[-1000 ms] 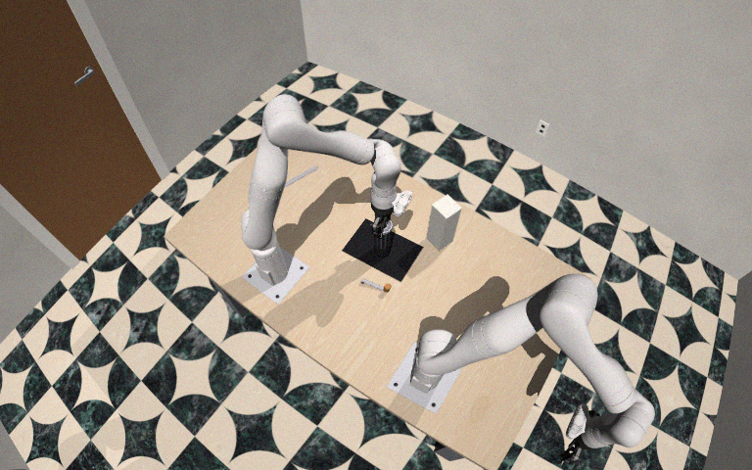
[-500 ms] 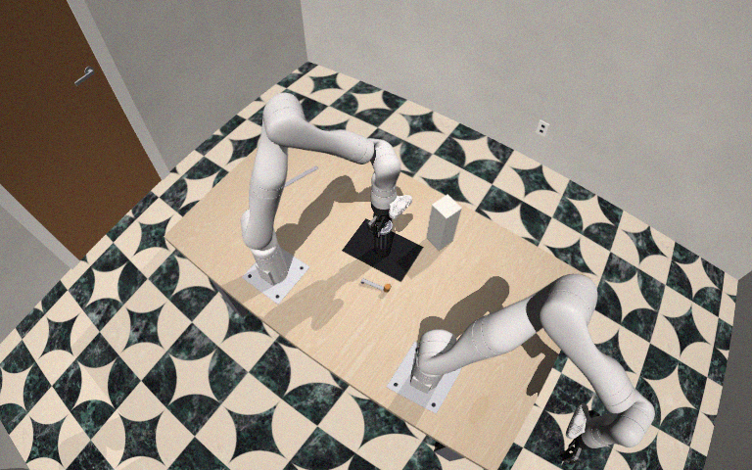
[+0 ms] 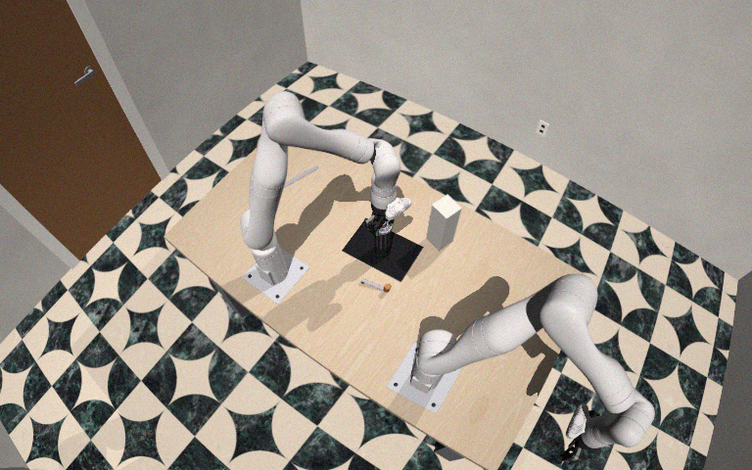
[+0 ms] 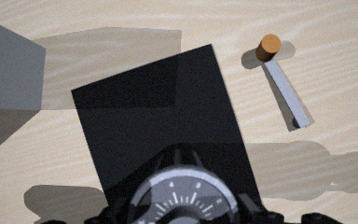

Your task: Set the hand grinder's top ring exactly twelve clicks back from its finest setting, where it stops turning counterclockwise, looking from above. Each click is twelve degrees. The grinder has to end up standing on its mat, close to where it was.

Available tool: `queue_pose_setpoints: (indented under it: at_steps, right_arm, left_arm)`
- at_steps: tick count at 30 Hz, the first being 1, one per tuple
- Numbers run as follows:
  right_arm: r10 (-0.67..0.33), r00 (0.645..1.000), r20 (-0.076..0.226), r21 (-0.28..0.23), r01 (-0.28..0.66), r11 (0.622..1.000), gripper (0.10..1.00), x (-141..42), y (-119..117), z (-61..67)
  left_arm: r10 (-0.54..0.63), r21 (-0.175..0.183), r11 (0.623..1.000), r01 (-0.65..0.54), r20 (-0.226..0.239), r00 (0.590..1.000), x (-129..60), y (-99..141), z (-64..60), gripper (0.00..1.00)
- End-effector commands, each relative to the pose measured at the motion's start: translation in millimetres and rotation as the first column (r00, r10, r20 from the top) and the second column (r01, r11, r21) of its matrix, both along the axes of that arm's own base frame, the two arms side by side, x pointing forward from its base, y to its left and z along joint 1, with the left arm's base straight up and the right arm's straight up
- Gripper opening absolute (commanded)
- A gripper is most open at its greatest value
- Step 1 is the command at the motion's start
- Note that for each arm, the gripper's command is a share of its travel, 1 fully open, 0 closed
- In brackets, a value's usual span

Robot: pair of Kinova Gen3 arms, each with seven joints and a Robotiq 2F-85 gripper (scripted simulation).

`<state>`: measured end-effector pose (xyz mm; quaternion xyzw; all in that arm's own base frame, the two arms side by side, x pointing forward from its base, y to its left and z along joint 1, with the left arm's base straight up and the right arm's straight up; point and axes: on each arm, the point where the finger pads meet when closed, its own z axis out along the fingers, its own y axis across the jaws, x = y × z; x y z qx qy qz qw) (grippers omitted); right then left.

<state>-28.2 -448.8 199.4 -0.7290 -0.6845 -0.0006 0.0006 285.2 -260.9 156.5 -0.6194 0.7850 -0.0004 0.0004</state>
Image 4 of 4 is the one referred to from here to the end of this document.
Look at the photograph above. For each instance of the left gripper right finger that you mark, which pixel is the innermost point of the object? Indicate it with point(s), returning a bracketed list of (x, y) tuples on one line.
[(251, 212)]

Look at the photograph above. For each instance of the white rectangular block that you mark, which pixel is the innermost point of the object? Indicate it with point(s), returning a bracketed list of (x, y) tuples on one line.
[(22, 64)]

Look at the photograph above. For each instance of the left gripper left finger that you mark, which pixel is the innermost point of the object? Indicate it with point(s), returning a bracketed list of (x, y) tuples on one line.
[(117, 214)]

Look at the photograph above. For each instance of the black rectangular mat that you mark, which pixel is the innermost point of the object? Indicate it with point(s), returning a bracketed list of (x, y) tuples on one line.
[(130, 117)]

